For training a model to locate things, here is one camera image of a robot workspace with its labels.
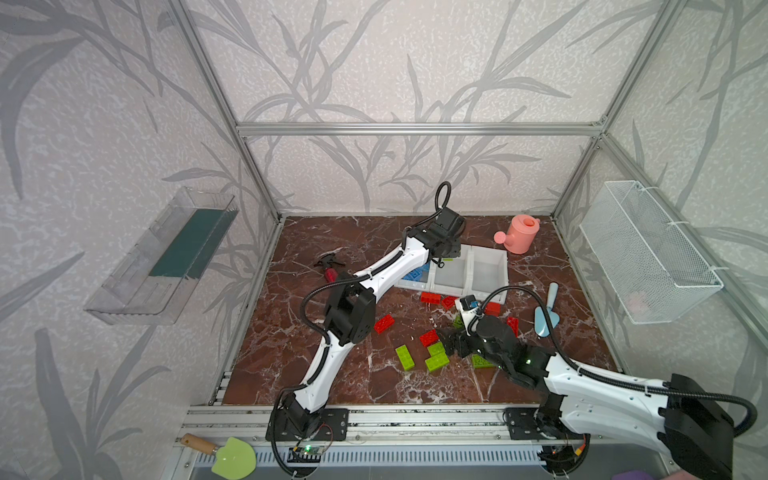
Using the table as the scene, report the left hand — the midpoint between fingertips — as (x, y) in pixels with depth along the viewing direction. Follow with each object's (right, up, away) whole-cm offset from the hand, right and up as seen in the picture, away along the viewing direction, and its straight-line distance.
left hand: (457, 238), depth 93 cm
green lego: (-7, -33, -8) cm, 34 cm away
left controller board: (-41, -53, -21) cm, 70 cm away
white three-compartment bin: (+10, -12, +12) cm, 20 cm away
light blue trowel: (+26, -25, 0) cm, 36 cm away
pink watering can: (+24, +2, +9) cm, 25 cm away
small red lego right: (+11, -22, -1) cm, 24 cm away
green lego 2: (-8, -36, -10) cm, 38 cm away
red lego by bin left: (-8, -19, +2) cm, 21 cm away
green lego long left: (-16, -34, -9) cm, 38 cm away
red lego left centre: (-23, -26, -4) cm, 35 cm away
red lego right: (+17, -26, -2) cm, 31 cm away
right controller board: (+22, -55, -19) cm, 62 cm away
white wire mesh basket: (+37, -8, -30) cm, 49 cm away
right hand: (-5, -21, -11) cm, 25 cm away
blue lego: (-12, -12, +5) cm, 18 cm away
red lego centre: (-9, -29, -6) cm, 31 cm away
